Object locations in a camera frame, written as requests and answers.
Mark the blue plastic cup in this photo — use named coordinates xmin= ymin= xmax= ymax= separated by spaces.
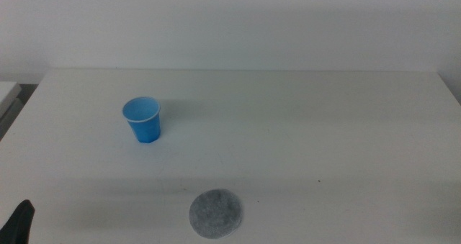
xmin=122 ymin=96 xmax=162 ymax=145

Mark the round grey felt cup mat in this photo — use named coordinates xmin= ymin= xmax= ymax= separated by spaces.
xmin=188 ymin=188 xmax=243 ymax=240

